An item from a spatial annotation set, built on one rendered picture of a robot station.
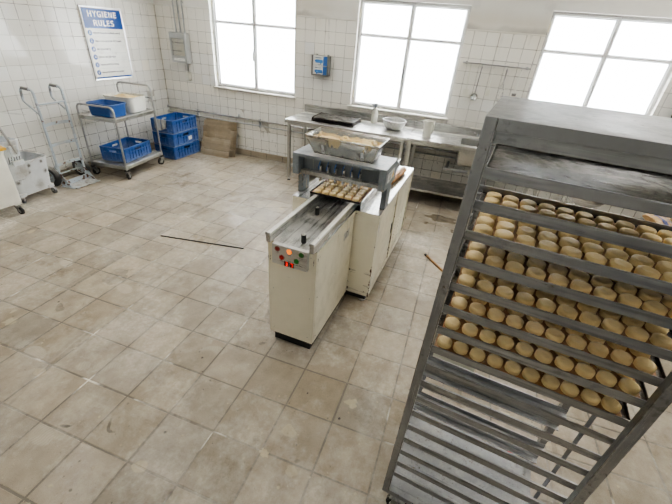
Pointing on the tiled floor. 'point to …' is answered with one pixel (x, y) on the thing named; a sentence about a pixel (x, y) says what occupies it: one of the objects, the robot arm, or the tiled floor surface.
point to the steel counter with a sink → (459, 141)
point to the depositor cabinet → (370, 232)
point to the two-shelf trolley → (119, 136)
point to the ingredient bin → (8, 186)
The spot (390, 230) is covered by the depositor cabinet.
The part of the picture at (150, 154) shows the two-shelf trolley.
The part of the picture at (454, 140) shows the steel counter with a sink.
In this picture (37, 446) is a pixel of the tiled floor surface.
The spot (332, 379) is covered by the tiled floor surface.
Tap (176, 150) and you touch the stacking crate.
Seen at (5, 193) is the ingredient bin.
